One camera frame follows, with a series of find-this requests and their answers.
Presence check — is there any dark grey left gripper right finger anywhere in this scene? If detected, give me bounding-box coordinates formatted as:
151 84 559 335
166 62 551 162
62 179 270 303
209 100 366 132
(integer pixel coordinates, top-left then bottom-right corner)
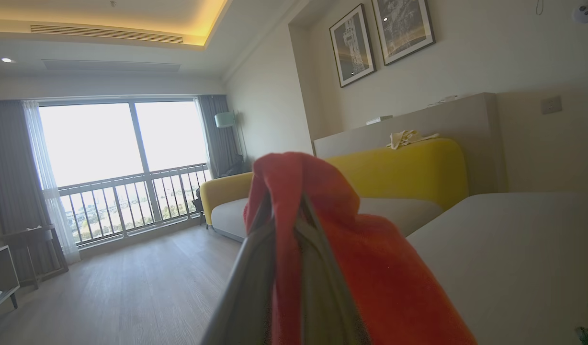
294 192 371 345

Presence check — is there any pale yellow crumpled cloth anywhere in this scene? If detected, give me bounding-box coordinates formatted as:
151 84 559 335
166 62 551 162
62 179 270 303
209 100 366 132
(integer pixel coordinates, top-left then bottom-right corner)
386 130 441 150

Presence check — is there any sofa with grey seat cushions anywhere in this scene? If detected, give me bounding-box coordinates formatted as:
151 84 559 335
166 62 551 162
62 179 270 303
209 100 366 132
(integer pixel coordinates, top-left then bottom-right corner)
200 138 588 345

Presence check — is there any floor lamp with pale shade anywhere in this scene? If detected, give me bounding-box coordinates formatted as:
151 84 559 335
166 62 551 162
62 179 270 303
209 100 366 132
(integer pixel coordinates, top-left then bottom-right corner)
214 111 249 168

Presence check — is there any black framed wide picture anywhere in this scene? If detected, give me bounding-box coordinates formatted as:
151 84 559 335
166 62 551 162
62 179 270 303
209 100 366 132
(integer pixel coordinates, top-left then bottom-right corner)
372 0 436 66

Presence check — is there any grey balcony railing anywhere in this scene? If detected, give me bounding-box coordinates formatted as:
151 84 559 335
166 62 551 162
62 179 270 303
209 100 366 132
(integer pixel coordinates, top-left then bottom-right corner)
57 163 212 245

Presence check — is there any large balcony window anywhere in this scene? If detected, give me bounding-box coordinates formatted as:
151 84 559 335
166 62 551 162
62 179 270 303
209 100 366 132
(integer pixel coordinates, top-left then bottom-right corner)
38 98 213 247

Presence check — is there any narrow grey curtain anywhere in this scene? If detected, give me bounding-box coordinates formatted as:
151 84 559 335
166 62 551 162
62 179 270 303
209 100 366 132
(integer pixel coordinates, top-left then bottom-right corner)
197 94 244 178

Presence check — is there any beige half-height partition ledge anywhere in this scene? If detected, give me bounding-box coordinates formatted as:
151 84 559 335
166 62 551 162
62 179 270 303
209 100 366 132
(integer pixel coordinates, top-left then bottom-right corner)
313 92 508 195

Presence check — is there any sheer white curtain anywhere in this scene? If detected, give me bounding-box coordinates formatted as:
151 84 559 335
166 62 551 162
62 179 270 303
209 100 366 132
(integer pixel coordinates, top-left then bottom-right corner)
22 101 81 264

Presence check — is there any long ceiling air vent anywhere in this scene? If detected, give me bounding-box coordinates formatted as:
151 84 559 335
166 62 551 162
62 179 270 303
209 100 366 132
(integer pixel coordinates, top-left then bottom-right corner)
30 24 184 45

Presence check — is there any wooden side table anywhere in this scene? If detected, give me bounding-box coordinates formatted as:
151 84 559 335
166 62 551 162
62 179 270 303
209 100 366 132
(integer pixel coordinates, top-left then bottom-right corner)
1 224 68 289

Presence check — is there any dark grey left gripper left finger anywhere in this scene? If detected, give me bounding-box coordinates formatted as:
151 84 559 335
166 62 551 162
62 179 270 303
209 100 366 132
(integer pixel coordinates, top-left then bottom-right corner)
201 192 275 345

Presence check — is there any wide grey curtain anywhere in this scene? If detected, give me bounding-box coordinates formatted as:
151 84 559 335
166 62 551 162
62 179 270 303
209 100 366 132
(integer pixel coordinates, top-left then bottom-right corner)
0 100 60 283

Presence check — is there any white low shelf unit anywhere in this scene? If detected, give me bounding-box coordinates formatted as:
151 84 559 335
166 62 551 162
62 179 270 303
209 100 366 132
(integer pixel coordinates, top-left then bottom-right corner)
0 245 21 317

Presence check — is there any red fuzzy fleece garment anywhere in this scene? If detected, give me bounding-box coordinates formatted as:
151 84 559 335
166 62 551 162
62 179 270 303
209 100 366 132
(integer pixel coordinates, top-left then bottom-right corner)
243 152 476 345

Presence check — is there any flat white item on ledge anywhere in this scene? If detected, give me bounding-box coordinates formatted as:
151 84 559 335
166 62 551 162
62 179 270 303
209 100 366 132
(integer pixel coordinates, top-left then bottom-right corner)
427 94 460 107

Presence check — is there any black framed tall tower picture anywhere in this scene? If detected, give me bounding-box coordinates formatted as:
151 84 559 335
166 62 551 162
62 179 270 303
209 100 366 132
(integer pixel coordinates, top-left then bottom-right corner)
329 4 376 88

